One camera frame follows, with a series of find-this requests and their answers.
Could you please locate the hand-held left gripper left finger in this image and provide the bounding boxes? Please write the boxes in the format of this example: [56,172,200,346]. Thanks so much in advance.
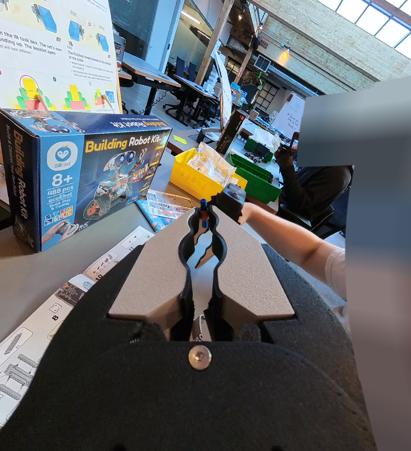
[108,207,196,341]

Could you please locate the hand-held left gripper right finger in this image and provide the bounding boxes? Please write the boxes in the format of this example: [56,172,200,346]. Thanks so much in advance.
[205,205,295,342]

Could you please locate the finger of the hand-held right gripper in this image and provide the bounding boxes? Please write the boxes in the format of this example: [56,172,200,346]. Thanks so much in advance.
[195,240,217,269]
[187,225,210,263]

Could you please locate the yellow plastic bin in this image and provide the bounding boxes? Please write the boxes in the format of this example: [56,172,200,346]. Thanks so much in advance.
[169,147,248,204]

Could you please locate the person's right forearm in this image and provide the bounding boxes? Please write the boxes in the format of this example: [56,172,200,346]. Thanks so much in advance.
[242,202,348,301]

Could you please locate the grey desk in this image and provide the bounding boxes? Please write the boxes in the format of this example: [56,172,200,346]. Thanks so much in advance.
[0,128,348,436]

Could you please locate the brown top standing desk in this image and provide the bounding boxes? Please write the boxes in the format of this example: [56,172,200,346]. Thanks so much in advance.
[120,52,182,115]

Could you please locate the large green bin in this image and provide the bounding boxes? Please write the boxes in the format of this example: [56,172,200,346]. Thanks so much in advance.
[228,152,283,204]

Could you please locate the clear plastic parts bags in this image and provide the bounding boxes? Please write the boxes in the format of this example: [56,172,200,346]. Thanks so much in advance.
[187,142,238,188]

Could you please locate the printed sticker sheet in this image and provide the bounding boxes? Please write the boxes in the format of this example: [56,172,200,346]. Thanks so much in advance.
[146,189,195,220]

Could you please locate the blue cover manual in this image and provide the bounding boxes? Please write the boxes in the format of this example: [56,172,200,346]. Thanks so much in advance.
[135,199,182,232]

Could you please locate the small green bin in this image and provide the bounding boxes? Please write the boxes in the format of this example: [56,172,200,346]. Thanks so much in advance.
[244,135,275,163]

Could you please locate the black carton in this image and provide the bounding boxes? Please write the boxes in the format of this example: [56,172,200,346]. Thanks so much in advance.
[215,109,250,156]

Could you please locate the black office chair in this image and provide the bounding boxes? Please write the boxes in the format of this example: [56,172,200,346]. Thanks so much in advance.
[162,94,221,129]

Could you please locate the white whiteboard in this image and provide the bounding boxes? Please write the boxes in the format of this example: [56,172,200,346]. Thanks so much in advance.
[272,91,307,139]

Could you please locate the blue robot kit box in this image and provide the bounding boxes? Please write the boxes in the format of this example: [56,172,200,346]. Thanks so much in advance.
[0,107,174,253]

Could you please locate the white instruction booklet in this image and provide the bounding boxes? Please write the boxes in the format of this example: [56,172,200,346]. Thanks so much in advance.
[0,225,213,435]

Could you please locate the instruction poster board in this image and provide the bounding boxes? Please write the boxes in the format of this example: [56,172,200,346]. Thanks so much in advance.
[0,0,123,114]

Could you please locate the wooden support post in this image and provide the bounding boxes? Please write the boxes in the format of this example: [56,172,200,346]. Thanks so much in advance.
[194,0,235,86]

